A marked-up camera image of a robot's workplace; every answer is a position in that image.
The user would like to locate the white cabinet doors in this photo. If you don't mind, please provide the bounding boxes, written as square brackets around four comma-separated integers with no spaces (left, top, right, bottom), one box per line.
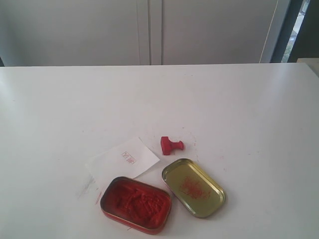
[0,0,289,66]

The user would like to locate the red ink pad tin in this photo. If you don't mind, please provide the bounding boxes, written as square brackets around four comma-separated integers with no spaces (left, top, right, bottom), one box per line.
[100,176,172,235]

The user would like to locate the white paper sheet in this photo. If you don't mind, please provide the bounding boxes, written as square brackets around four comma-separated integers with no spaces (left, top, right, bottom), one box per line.
[86,137,160,190]

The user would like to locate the gold metal tin lid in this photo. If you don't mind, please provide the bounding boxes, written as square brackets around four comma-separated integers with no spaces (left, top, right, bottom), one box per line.
[161,158,226,218]

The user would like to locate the red plastic stamp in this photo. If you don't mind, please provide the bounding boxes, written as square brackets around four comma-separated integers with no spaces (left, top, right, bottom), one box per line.
[160,136,184,156]

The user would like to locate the dark window frame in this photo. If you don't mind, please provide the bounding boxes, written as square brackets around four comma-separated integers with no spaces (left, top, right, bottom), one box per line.
[270,0,319,63]

